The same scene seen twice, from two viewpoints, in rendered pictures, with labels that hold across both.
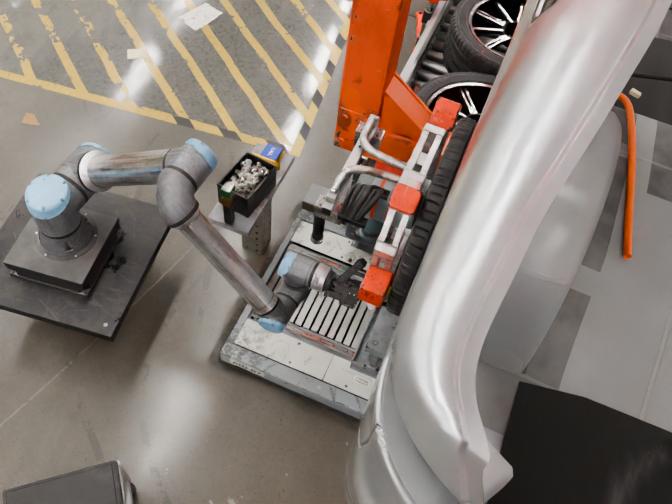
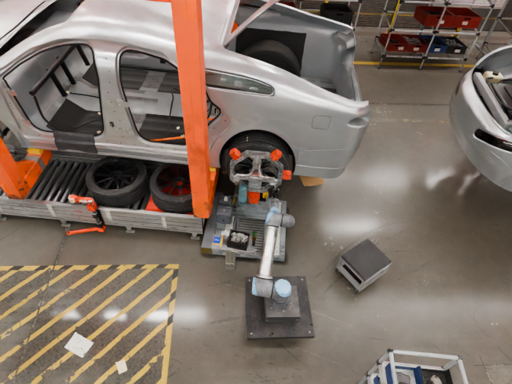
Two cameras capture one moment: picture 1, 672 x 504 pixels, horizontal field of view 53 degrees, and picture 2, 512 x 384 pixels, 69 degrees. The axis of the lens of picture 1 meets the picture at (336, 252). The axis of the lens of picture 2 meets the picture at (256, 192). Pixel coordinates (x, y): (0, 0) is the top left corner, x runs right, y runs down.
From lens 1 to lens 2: 3.29 m
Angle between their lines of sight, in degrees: 58
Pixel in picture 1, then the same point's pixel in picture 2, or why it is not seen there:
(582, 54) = (295, 81)
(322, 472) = (305, 224)
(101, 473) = (347, 256)
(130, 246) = not seen: hidden behind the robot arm
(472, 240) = (337, 100)
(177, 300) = not seen: hidden behind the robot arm
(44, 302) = (303, 302)
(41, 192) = (284, 287)
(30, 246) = (289, 310)
